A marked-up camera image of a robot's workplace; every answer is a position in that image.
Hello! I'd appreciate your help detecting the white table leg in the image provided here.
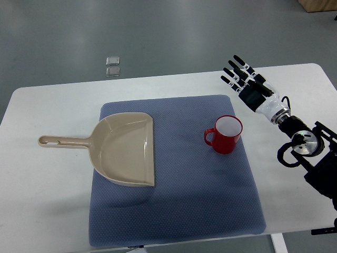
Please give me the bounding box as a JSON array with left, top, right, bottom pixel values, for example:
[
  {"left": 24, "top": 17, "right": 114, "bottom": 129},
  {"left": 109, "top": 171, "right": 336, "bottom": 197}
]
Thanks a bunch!
[{"left": 270, "top": 233, "right": 288, "bottom": 253}]

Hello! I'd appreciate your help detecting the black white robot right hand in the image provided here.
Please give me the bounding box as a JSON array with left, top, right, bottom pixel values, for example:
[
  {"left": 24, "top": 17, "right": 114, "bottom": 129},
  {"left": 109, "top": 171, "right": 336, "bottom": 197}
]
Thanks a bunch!
[{"left": 221, "top": 55, "right": 291, "bottom": 124}]

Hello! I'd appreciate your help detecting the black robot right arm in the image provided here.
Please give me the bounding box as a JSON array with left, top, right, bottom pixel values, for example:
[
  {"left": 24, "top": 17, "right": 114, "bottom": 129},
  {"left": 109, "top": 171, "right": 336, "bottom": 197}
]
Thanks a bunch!
[{"left": 274, "top": 96, "right": 336, "bottom": 208}]

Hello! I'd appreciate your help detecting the wooden box corner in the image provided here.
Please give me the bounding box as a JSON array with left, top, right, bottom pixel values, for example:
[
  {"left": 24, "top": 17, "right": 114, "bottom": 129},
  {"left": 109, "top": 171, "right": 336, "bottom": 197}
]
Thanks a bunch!
[{"left": 298, "top": 0, "right": 336, "bottom": 13}]

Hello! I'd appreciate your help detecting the red cup with handle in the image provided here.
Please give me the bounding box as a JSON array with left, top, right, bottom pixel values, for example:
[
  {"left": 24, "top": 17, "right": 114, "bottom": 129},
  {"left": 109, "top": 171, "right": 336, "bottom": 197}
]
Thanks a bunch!
[{"left": 203, "top": 115, "right": 243, "bottom": 154}]

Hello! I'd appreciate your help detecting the beige plastic dustpan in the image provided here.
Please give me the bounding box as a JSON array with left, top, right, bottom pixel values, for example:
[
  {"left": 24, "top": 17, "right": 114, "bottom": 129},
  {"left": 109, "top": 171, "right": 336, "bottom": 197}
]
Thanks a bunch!
[{"left": 38, "top": 112, "right": 155, "bottom": 187}]

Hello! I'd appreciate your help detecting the lower metal floor plate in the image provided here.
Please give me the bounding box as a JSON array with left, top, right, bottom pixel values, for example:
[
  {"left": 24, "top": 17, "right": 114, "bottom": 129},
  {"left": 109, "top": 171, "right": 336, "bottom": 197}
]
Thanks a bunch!
[{"left": 106, "top": 66, "right": 120, "bottom": 77}]

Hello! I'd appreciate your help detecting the upper metal floor plate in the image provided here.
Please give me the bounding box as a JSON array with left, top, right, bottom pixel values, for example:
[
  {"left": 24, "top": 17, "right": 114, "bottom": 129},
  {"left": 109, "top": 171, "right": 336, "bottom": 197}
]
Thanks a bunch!
[{"left": 106, "top": 56, "right": 120, "bottom": 66}]

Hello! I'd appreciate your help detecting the metal floor plate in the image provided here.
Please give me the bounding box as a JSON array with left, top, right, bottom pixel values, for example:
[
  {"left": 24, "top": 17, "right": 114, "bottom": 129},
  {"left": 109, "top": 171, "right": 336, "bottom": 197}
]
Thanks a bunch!
[
  {"left": 106, "top": 56, "right": 120, "bottom": 66},
  {"left": 106, "top": 66, "right": 120, "bottom": 77}
]

